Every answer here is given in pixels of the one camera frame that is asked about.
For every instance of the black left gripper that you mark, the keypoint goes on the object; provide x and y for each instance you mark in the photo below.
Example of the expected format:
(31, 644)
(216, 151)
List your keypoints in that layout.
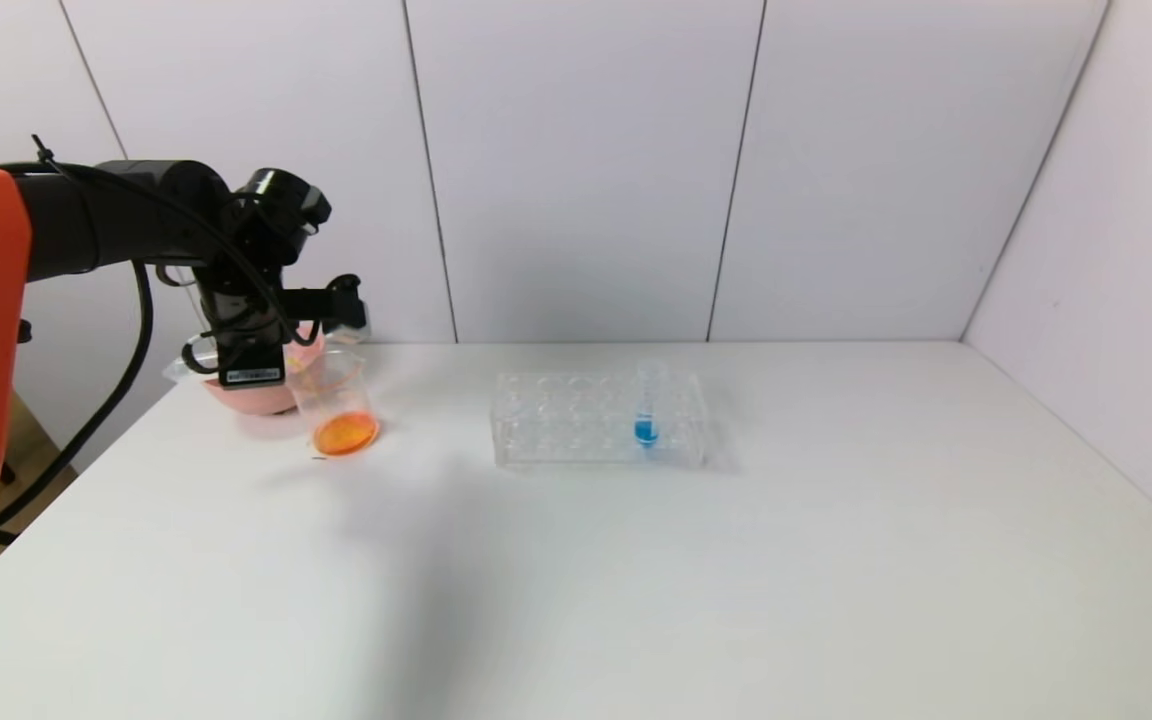
(250, 370)

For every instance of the test tube with yellow pigment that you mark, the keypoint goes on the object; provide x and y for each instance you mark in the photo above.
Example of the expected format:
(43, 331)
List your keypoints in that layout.
(181, 368)

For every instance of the black and orange left arm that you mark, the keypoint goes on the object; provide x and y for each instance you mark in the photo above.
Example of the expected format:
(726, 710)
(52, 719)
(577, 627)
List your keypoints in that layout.
(86, 220)

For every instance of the clear glass beaker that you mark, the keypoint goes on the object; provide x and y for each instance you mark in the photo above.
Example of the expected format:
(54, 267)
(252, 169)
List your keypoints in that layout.
(341, 430)

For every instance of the clear plastic test tube rack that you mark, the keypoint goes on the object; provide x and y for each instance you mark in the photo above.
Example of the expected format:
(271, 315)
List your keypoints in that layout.
(556, 425)

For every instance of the test tube with blue pigment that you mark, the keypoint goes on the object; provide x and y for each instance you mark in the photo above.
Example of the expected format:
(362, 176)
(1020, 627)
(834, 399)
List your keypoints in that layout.
(646, 432)

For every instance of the pink bowl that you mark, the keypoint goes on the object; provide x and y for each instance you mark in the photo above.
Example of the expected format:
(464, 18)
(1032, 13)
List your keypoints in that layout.
(256, 398)

